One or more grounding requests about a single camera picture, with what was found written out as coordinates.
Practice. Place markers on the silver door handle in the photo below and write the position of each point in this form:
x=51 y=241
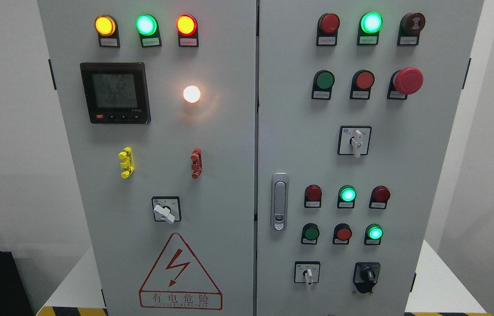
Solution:
x=279 y=200

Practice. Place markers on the grey left cabinet door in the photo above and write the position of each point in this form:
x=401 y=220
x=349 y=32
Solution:
x=218 y=207

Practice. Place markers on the grey cabinet door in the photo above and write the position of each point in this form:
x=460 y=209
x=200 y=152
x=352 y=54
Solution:
x=299 y=136
x=218 y=207

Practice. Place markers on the grey right cabinet door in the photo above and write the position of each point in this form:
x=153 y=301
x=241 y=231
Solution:
x=299 y=136

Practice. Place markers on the dark red indicator light middle-left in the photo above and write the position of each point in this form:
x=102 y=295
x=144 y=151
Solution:
x=313 y=196

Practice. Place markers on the white glowing indicator light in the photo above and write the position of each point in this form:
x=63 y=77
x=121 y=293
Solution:
x=191 y=94

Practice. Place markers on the green push button lower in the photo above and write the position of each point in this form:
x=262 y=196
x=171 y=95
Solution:
x=310 y=234

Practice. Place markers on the green push button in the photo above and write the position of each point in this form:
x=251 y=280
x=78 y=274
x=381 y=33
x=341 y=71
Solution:
x=323 y=82
x=310 y=234

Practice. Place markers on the green indicator light middle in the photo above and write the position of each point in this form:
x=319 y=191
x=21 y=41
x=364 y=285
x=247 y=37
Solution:
x=346 y=197

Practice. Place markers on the green indicator light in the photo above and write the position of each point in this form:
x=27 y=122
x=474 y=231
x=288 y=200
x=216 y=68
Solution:
x=148 y=29
x=369 y=27
x=346 y=197

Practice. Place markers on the green push button upper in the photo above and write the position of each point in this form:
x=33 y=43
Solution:
x=323 y=82

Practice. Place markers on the red push button lower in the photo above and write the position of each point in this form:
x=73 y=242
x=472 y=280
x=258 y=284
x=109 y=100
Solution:
x=342 y=234

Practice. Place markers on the red push button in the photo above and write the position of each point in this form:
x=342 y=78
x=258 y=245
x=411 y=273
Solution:
x=362 y=82
x=342 y=234

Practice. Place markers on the dark red indicator light middle-right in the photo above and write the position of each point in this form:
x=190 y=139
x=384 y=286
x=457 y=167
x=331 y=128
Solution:
x=380 y=196

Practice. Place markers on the red push button upper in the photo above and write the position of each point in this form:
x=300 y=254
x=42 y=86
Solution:
x=362 y=82

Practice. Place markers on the red electric warning sticker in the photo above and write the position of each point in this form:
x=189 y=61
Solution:
x=178 y=280

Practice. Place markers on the red lit indicator light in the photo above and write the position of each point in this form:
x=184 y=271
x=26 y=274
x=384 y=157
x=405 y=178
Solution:
x=187 y=28

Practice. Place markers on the black digital power meter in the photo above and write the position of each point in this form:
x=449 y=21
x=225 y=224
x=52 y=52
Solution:
x=116 y=92

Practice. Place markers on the green lit button lower right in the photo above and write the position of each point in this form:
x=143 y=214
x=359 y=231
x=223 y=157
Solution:
x=373 y=234

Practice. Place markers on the dark red indicator light top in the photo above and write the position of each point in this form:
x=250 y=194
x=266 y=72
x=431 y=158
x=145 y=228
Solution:
x=327 y=30

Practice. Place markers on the green indicator light top left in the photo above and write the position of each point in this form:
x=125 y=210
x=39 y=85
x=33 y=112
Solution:
x=148 y=29

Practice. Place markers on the red emergency stop button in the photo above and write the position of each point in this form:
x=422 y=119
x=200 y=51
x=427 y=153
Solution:
x=404 y=82

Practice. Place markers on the green indicator light top right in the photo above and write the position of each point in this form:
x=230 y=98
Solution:
x=369 y=27

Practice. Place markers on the yellow indicator light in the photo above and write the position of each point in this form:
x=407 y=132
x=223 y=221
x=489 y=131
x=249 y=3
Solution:
x=107 y=29

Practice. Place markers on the dark red buzzer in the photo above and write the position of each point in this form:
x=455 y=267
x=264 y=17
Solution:
x=410 y=29

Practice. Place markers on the white rotary switch left door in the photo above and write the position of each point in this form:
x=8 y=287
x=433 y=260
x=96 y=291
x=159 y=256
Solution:
x=166 y=209

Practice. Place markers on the white rotary switch upper right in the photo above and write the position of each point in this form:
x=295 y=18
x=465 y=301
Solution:
x=354 y=140

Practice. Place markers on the white rotary switch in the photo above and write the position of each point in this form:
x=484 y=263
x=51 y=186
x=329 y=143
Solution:
x=354 y=140
x=306 y=274

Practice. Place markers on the white rotary switch bottom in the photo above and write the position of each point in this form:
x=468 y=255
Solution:
x=306 y=274

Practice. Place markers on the black rotary switch bottom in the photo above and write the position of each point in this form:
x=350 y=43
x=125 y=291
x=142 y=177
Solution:
x=366 y=276

